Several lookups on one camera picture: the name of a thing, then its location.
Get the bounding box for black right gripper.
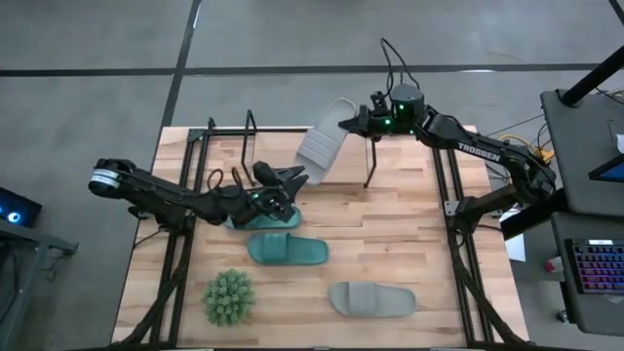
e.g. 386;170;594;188
337;103;395;138

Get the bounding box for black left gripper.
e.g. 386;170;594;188
251;165;311;220

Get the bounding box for light grey rubber slide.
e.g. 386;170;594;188
328;280;418;319
293;97;360;187

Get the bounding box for teal green rubber slide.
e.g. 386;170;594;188
246;231;331;267
223;204;303;231

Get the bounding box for round green artificial plant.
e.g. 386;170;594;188
201;267;257;329

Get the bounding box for white paper sheet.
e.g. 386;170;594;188
503;208;527;263

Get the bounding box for dark grey desk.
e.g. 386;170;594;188
550;212;624;337
539;88;624;218

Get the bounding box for black vertical pole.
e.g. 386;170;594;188
558;45;624;107

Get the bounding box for tablet with blue screen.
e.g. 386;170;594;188
587;153;624;184

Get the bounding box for grey metal cart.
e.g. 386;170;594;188
0;217;79;351

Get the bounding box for black computer with blue light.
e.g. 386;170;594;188
0;186;43;229

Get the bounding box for backlit black keyboard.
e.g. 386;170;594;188
564;237;624;295

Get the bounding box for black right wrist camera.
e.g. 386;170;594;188
369;90;389;112

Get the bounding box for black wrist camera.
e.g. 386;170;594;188
252;160;283;187
369;90;389;112

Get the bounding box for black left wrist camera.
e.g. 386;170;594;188
252;160;283;187

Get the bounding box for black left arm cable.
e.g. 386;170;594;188
206;167;245;192

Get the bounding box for black aluminium table frame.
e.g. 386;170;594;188
110;115;533;351

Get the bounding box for yellow cable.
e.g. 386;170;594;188
495;133;556;165

